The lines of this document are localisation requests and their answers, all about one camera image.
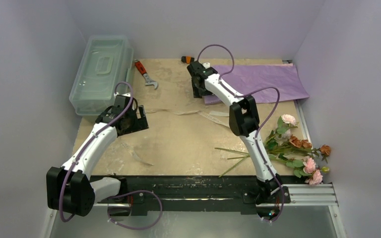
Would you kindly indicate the orange handled adjustable wrench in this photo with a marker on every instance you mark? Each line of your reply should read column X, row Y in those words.
column 141, row 69

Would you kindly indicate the pink rose stem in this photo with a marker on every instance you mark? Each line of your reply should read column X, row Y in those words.
column 305, row 168

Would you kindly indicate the pink purple wrapping paper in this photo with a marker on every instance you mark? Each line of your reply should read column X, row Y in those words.
column 248, row 78

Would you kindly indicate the clear plastic strip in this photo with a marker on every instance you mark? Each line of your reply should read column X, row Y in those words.
column 133, row 153

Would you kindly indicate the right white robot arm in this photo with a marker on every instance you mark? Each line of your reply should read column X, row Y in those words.
column 244, row 122

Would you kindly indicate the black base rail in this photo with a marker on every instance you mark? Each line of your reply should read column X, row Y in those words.
column 196, row 194

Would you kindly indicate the small orange black tool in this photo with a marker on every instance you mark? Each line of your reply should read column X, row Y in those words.
column 187, row 59

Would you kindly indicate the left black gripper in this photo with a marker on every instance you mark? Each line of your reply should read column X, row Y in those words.
column 140, row 123

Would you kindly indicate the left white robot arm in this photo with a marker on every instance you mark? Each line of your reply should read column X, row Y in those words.
column 69, row 187

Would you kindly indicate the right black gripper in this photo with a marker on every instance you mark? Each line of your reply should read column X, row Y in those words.
column 196, row 87

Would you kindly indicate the clear plastic storage box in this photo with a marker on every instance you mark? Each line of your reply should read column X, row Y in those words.
column 107, row 60

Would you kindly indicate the white and orange rose stems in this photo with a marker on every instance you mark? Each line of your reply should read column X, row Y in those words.
column 281, row 141

